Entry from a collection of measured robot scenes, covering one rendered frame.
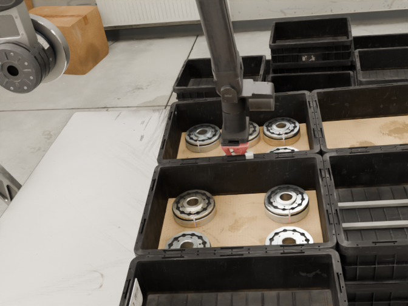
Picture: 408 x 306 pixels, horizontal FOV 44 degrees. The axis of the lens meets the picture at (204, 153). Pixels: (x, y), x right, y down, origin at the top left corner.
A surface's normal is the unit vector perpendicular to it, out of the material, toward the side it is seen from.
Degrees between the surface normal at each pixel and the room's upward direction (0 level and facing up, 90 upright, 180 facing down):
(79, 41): 90
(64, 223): 0
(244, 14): 90
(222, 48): 112
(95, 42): 90
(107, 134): 0
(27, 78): 90
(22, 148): 0
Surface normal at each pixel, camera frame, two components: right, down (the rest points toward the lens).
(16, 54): -0.18, 0.59
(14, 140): -0.15, -0.80
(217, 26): -0.06, 0.85
